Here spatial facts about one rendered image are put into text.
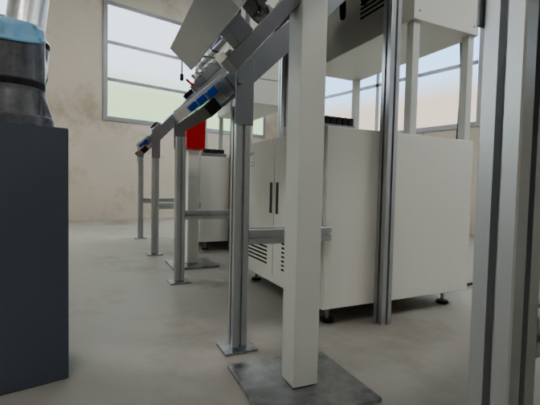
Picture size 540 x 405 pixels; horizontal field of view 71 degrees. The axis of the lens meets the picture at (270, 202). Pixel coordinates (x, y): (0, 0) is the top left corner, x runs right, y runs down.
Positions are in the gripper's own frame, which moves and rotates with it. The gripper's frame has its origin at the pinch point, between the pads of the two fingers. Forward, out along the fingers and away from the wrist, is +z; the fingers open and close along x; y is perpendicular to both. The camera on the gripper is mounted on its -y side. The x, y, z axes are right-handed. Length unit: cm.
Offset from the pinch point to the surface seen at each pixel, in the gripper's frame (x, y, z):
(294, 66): -46, -32, 1
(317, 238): -49, -59, 25
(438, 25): -21, 33, 40
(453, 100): 156, 191, 205
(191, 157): 83, -36, 15
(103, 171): 365, -57, -13
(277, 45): -21.0, -16.4, -0.2
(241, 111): -25.3, -39.6, 1.4
